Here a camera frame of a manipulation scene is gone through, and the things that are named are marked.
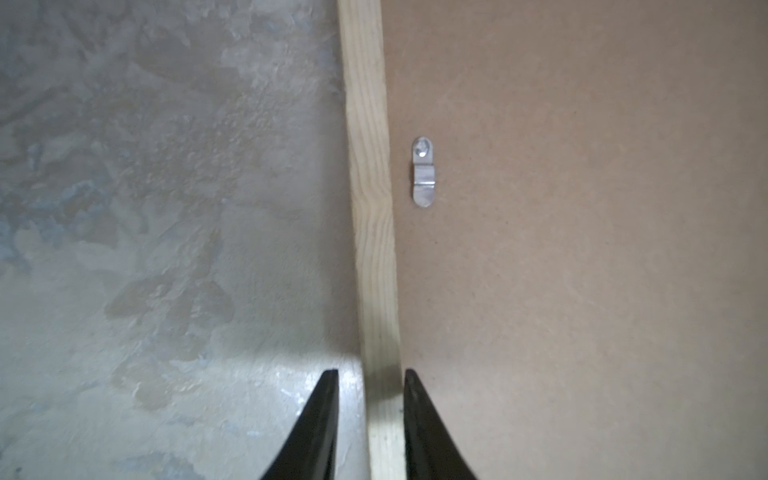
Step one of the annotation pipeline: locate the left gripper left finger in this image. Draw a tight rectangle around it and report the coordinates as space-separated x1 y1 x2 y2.
262 369 339 480

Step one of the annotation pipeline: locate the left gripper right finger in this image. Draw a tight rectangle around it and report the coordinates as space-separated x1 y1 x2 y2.
403 369 477 480

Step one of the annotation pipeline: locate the wooden picture frame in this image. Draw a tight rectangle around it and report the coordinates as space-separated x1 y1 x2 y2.
337 1 407 479

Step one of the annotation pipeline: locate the brown cardboard backing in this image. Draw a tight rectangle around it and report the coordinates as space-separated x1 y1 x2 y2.
382 1 767 479

